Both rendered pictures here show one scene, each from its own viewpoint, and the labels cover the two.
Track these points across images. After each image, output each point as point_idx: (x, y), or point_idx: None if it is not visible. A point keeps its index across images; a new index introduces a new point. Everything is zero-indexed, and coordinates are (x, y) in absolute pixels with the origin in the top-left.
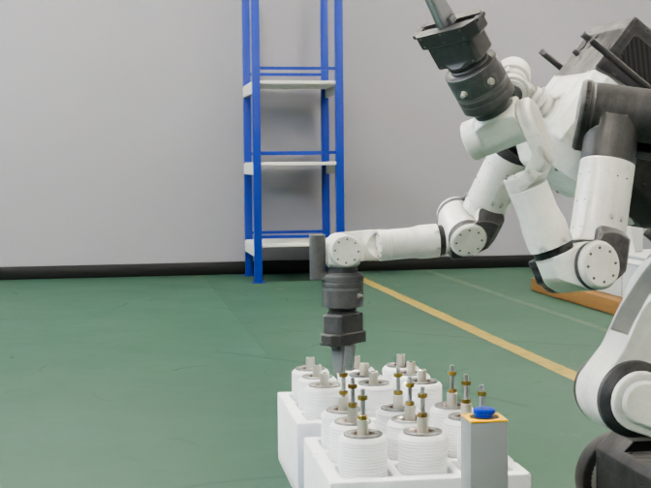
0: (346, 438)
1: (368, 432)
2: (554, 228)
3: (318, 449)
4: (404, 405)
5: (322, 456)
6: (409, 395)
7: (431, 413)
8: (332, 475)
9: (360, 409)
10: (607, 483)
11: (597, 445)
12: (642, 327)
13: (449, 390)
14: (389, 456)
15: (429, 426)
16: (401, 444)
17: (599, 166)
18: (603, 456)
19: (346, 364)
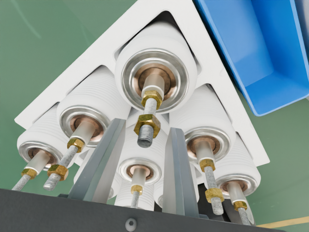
0: (18, 147)
1: (54, 159)
2: None
3: (106, 47)
4: (219, 150)
5: (80, 70)
6: (131, 201)
7: (216, 166)
8: (30, 114)
9: (18, 182)
10: (201, 202)
11: (229, 216)
12: None
13: (235, 205)
14: (125, 131)
15: (112, 192)
16: (77, 171)
17: None
18: (210, 215)
19: (168, 146)
